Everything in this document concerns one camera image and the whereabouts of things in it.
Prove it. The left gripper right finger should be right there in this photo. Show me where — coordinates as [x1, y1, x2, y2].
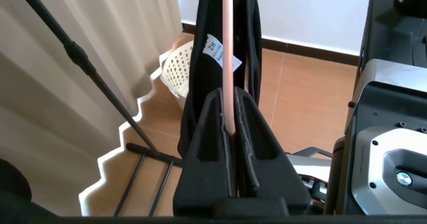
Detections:
[234, 85, 312, 215]

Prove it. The pink clothes hanger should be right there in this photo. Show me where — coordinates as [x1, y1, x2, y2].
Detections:
[221, 0, 238, 135]

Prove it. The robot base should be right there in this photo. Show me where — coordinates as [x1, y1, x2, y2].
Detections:
[286, 0, 427, 217]

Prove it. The beige curtain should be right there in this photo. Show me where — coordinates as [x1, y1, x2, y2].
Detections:
[0, 0, 184, 217]

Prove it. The black t-shirt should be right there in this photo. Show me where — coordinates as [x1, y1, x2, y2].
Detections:
[176, 0, 264, 159]

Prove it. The white laundry basket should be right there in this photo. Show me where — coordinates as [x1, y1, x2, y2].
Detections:
[159, 39, 195, 111]

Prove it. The black clothes rack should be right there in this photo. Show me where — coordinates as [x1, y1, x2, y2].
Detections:
[11, 0, 185, 218]

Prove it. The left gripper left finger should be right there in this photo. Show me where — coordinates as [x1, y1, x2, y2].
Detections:
[172, 87, 236, 217]

